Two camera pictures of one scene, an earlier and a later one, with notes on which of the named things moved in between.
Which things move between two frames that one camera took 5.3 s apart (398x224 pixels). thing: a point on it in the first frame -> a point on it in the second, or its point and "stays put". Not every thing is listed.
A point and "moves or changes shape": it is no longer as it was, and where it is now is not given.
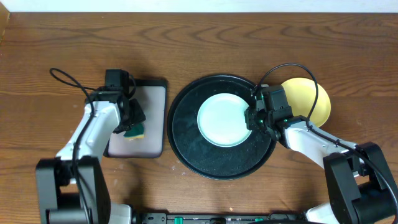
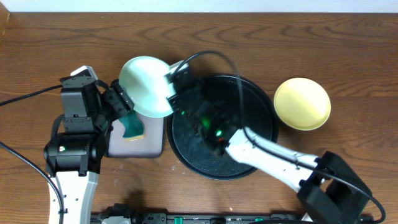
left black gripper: x=139 y=116 -> x=120 y=101
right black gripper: x=250 y=119 -> x=175 y=101
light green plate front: x=221 y=120 moves or changes shape
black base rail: x=219 y=218 stays put
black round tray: x=244 y=160 stays put
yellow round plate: x=301 y=93 stays put
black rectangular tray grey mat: x=150 y=95 stays put
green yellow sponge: x=135 y=132 stays put
